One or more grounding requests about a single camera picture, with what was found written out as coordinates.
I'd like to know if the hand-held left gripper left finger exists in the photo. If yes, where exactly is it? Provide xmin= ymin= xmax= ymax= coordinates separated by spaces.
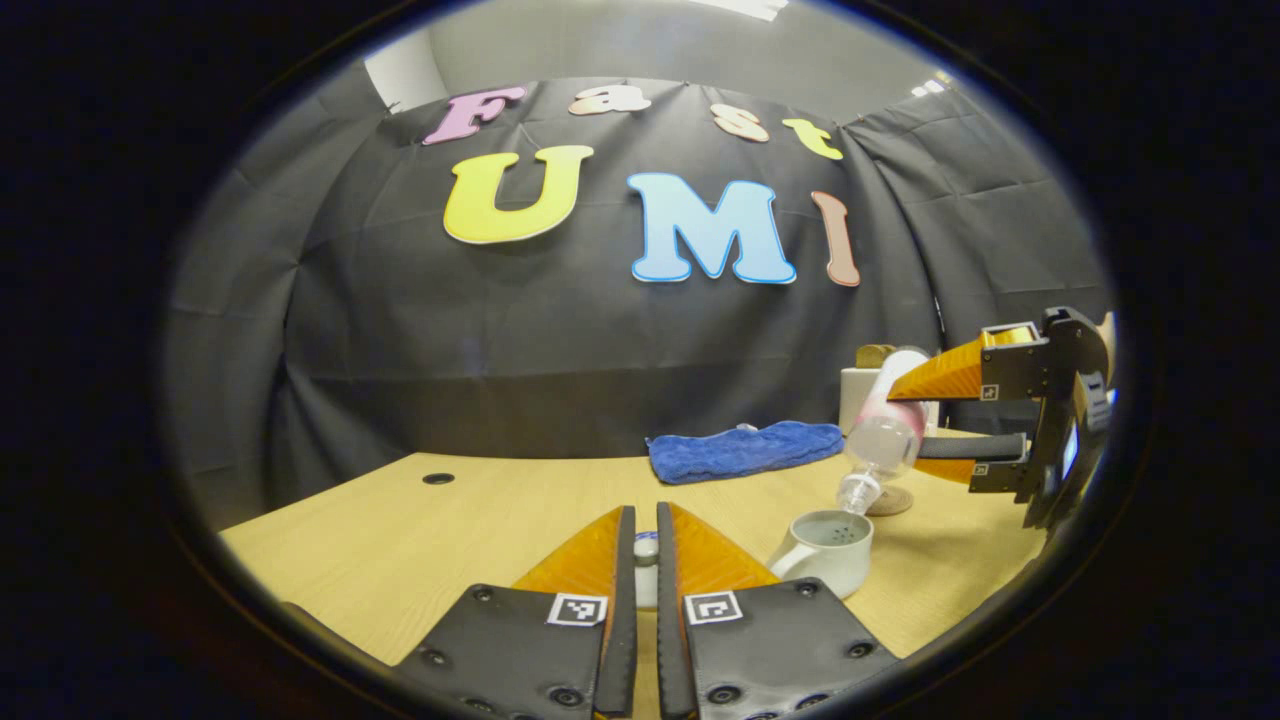
xmin=395 ymin=505 xmax=638 ymax=720

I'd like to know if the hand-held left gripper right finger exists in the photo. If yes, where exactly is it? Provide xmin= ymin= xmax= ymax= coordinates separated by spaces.
xmin=655 ymin=502 xmax=901 ymax=720

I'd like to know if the clear plastic water bottle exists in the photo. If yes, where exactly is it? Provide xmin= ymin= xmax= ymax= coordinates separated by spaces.
xmin=836 ymin=347 xmax=931 ymax=515

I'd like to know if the white ceramic teacup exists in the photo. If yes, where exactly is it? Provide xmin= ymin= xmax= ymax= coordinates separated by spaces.
xmin=768 ymin=510 xmax=874 ymax=600

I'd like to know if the white toaster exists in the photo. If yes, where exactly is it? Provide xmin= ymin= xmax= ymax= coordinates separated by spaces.
xmin=838 ymin=365 xmax=941 ymax=436

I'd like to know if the blue towel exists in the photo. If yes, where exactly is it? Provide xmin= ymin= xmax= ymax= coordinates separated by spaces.
xmin=648 ymin=421 xmax=846 ymax=486

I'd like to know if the black backdrop cloth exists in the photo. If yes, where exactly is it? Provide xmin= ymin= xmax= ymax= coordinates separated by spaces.
xmin=160 ymin=75 xmax=1116 ymax=531

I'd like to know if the ceiling light panel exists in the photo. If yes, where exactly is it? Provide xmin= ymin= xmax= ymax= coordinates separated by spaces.
xmin=690 ymin=0 xmax=791 ymax=21

